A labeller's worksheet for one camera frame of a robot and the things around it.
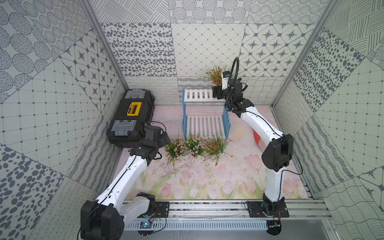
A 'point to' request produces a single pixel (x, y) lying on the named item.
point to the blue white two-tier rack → (203, 114)
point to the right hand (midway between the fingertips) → (221, 86)
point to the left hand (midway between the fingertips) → (162, 137)
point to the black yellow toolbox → (136, 109)
